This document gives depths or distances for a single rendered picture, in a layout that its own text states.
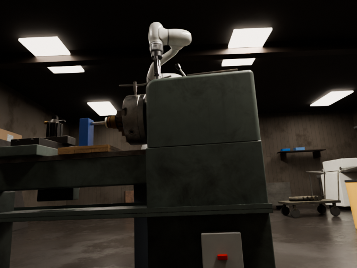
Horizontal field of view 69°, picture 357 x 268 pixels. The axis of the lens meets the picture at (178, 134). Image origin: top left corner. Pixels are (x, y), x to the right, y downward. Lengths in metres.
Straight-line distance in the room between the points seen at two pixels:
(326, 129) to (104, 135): 7.86
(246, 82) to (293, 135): 8.69
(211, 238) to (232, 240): 0.09
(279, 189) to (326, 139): 4.02
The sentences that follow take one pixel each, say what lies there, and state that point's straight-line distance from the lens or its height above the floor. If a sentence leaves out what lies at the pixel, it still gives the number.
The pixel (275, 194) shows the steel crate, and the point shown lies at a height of 0.37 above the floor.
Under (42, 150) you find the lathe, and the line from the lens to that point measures 1.69.
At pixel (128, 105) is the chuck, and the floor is 1.13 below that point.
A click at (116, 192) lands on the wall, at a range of 9.29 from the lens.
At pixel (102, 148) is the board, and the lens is 1.52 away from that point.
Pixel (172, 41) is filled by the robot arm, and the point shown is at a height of 1.61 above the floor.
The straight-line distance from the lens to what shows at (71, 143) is 1.91.
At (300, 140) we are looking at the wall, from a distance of 10.16.
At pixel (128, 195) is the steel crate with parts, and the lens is 7.92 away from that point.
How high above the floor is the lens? 0.65
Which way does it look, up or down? 12 degrees up
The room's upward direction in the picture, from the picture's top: 3 degrees counter-clockwise
